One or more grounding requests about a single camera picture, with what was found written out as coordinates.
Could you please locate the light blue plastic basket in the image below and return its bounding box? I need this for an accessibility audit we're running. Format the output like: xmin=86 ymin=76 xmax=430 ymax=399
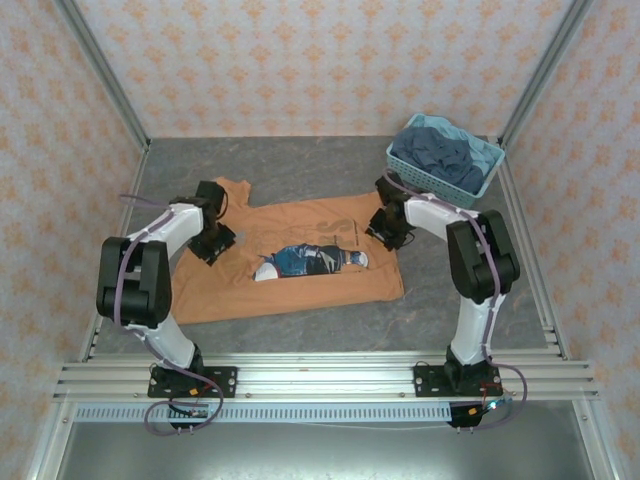
xmin=385 ymin=112 xmax=506 ymax=211

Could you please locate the aluminium corner post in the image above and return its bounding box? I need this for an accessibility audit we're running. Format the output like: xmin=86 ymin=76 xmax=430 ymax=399
xmin=498 ymin=0 xmax=596 ymax=147
xmin=54 ymin=0 xmax=152 ymax=153

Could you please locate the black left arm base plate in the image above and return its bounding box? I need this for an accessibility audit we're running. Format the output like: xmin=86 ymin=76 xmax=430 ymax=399
xmin=147 ymin=366 xmax=239 ymax=400

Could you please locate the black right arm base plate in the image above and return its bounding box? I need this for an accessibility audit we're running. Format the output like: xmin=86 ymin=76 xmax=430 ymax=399
xmin=413 ymin=363 xmax=504 ymax=400

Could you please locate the orange printed t-shirt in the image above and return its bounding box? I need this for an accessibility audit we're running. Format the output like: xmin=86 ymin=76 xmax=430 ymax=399
xmin=172 ymin=177 xmax=405 ymax=326

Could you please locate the light blue t-shirt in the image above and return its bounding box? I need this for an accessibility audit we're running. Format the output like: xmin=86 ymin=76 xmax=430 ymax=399
xmin=424 ymin=115 xmax=501 ymax=175

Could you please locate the aluminium side rail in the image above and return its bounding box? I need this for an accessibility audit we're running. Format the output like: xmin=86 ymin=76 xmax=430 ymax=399
xmin=77 ymin=144 xmax=151 ymax=362
xmin=499 ymin=137 xmax=572 ymax=361

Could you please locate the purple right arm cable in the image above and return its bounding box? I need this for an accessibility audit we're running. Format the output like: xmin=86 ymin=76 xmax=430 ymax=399
xmin=382 ymin=169 xmax=529 ymax=431

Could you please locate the aluminium cross beam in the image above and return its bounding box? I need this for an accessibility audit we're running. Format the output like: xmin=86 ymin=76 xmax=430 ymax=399
xmin=52 ymin=352 xmax=601 ymax=401

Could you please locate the dark blue t-shirt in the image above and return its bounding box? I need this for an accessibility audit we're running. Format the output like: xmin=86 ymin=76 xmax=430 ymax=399
xmin=390 ymin=127 xmax=485 ymax=195

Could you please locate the grey slotted cable duct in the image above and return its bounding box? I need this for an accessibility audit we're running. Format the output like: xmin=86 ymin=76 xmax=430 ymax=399
xmin=74 ymin=403 xmax=454 ymax=424

